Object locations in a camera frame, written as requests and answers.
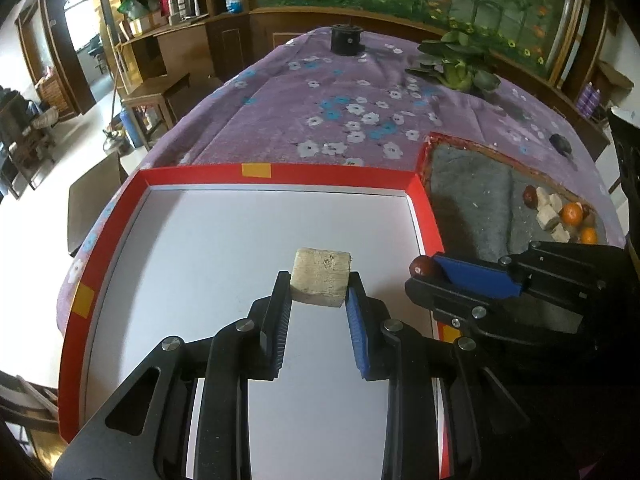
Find green leafy plant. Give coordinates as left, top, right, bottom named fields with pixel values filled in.
left=406, top=30, right=501, bottom=94

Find purple floral tablecloth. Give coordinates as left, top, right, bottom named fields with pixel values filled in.
left=55, top=26, right=627, bottom=336

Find wooden side table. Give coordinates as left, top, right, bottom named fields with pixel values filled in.
left=122, top=72, right=191, bottom=151

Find dark red jujube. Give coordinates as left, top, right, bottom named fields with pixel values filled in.
left=409, top=255, right=442, bottom=278

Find grey felt mat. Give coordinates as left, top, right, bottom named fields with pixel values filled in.
left=424, top=140, right=582, bottom=262

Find red white shallow box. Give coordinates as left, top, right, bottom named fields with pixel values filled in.
left=58, top=164, right=442, bottom=479

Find blue water bottle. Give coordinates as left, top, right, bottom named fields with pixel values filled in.
left=118, top=107, right=144, bottom=148

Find beige cake block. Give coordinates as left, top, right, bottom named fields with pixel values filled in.
left=290, top=248, right=352, bottom=308

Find black cylindrical object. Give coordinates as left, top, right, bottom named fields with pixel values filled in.
left=330, top=24, right=362, bottom=56

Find dark wooden stool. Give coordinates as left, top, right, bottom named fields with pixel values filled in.
left=67, top=153, right=127, bottom=257

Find purple bottles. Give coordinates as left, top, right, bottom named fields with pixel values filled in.
left=576, top=81, right=601, bottom=118

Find small black object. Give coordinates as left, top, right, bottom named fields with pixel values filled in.
left=549, top=133, right=573, bottom=157

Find orange mandarin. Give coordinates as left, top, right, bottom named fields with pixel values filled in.
left=561, top=202, right=584, bottom=228
left=579, top=226, right=599, bottom=245

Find orange mandarin on mat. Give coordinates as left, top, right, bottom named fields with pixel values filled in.
left=561, top=202, right=584, bottom=228

